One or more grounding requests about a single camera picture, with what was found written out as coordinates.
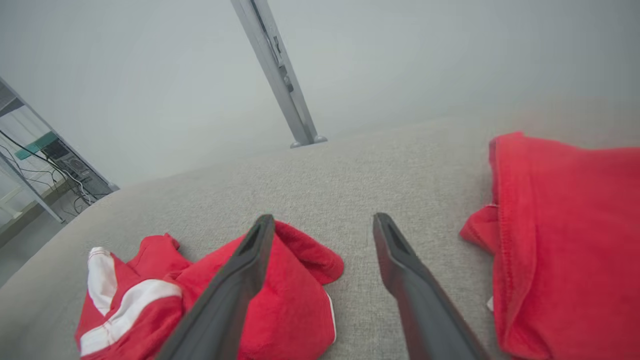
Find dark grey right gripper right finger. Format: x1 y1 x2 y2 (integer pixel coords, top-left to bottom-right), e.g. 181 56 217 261
372 212 492 360

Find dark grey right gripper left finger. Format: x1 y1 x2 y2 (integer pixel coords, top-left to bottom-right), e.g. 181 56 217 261
154 214 276 360

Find red basketball jersey white sleeves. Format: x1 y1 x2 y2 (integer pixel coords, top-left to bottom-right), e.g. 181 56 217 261
459 131 640 360

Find red garment white stripes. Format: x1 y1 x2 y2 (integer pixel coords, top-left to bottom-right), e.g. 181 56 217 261
75 220 346 360

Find black computer box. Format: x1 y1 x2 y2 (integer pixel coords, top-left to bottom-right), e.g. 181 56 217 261
42 140 108 201

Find teal strip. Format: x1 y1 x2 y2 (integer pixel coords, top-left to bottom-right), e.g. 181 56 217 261
15 131 59 161

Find white floor cable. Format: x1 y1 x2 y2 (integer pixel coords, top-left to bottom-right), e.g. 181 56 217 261
64 169 95 207

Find grey metal shelf frame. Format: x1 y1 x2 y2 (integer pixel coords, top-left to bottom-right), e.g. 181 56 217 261
0 77 121 226

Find black floor cable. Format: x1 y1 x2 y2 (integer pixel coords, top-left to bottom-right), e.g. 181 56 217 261
0 130 68 178

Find grey metal partition post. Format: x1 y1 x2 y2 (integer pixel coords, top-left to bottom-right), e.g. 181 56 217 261
230 0 328 149

